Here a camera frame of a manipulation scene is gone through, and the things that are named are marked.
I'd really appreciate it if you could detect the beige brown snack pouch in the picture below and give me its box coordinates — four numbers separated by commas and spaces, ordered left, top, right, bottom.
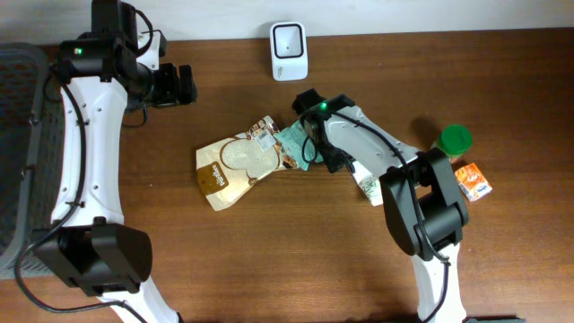
196, 116, 300, 211

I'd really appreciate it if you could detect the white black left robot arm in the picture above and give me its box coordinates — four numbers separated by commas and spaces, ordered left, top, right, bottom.
30, 0, 197, 322

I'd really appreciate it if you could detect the white barcode scanner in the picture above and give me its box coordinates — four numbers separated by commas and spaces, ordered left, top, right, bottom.
269, 22, 309, 82

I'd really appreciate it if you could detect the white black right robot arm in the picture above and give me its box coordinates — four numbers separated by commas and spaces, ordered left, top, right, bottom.
292, 89, 469, 322

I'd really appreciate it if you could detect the grey mesh basket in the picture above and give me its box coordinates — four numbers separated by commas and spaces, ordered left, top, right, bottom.
1, 43, 65, 281

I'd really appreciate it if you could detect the green lid jar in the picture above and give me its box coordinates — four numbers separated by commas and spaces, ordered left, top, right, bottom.
431, 124, 473, 163

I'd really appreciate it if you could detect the white bamboo print tube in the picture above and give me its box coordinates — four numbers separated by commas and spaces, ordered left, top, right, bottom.
352, 161, 383, 206

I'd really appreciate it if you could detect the teal snack packet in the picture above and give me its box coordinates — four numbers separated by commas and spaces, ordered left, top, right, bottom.
274, 121, 323, 170

